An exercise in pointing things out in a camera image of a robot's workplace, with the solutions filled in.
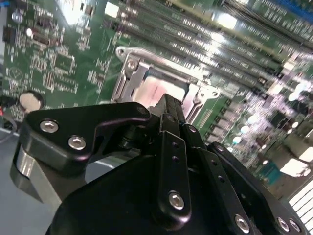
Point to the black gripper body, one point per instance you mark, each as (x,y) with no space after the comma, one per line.
(117,203)

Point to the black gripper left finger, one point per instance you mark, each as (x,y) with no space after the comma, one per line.
(110,115)

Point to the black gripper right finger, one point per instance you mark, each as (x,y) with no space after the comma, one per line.
(220,176)

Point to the silver CPU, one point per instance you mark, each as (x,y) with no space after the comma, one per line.
(161,88)

